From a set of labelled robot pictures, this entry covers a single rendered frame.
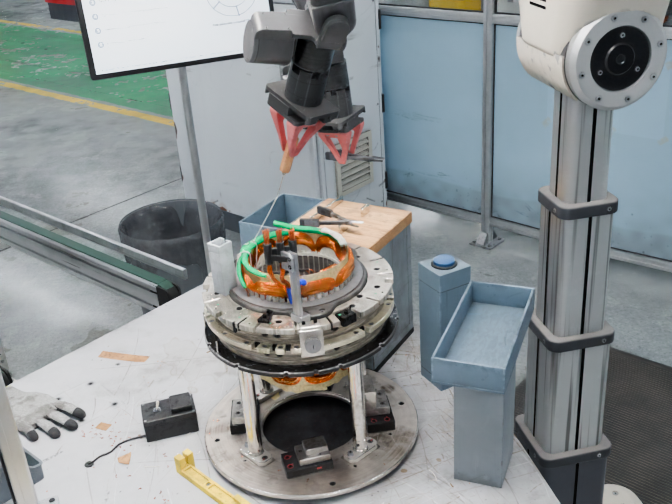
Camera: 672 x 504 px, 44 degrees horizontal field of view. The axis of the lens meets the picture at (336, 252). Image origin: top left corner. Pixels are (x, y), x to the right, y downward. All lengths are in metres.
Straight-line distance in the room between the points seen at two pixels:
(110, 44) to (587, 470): 1.54
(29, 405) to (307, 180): 2.26
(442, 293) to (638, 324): 1.98
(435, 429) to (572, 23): 0.74
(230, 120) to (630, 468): 2.37
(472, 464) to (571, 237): 0.42
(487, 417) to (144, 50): 1.40
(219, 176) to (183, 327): 2.34
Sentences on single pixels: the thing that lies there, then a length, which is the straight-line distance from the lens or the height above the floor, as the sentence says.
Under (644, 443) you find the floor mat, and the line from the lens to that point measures 2.83.
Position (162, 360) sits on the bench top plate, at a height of 0.78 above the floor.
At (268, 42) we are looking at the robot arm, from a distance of 1.17.
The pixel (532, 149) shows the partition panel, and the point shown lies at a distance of 3.74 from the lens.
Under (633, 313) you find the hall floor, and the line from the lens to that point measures 3.52.
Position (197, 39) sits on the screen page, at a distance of 2.34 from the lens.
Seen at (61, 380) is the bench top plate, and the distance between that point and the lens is 1.85.
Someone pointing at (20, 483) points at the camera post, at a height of 0.87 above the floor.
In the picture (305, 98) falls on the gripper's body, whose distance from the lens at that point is 1.22.
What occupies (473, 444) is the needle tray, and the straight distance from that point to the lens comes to 1.40.
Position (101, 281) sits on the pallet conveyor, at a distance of 2.44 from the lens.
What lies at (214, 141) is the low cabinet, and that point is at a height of 0.48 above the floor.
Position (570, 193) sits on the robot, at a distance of 1.45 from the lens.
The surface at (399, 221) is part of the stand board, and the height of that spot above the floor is 1.06.
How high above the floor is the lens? 1.74
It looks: 26 degrees down
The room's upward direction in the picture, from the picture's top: 4 degrees counter-clockwise
